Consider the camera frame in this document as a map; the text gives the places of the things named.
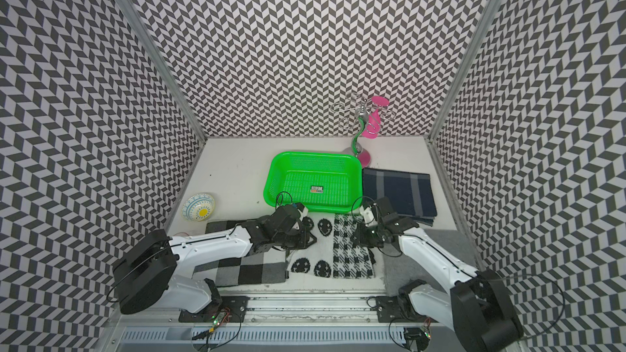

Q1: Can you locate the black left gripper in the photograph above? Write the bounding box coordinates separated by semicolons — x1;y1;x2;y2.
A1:
275;226;319;250

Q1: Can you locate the white smiley checkered scarf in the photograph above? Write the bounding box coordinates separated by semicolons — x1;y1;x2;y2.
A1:
287;213;375;280

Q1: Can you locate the black grey block scarf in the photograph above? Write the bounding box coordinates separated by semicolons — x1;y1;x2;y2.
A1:
192;249;287;287

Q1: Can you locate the grey fuzzy scarf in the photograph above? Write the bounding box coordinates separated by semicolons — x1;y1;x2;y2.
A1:
384;229;479;297

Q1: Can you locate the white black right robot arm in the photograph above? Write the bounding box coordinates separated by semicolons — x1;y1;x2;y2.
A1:
350;197;524;351

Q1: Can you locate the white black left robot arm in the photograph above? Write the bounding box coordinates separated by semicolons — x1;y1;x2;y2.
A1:
107;203;316;315

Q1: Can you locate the navy plaid folded scarf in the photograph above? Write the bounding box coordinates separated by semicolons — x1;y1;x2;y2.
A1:
362;168;438;227

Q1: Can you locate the green plastic perforated basket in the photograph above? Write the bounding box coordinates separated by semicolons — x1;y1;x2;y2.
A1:
263;152;363;214

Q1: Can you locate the blue yellow patterned bowl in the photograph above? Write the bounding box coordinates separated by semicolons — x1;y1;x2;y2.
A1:
181;193;215;222

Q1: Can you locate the chrome pink jewellery stand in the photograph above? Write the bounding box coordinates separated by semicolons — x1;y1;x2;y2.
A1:
331;95;391;168

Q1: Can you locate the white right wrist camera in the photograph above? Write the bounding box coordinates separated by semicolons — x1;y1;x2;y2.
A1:
359;206;375;225

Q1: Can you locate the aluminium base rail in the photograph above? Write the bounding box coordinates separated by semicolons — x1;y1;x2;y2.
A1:
102;291;462;351

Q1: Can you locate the aluminium corner post right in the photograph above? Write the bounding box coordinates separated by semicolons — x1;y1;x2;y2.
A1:
427;0;503;143

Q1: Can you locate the aluminium corner post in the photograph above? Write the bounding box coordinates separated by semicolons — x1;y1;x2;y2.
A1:
115;0;206;144
427;0;503;143

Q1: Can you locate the aluminium corner post left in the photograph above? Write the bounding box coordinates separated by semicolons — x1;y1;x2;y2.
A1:
115;0;206;144

